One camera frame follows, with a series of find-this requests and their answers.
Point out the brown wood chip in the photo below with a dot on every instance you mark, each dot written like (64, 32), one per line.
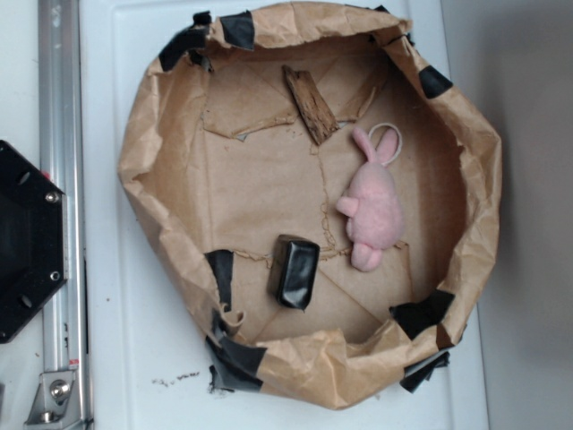
(317, 115)

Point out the black wrapped block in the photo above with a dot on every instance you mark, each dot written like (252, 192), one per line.
(293, 269)

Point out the pink plush bunny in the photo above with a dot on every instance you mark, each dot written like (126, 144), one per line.
(375, 218)

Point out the aluminium extrusion rail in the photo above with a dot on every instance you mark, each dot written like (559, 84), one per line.
(65, 316)

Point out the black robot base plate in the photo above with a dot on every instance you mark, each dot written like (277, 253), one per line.
(32, 241)

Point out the metal corner bracket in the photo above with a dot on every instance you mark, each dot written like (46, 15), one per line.
(56, 403)

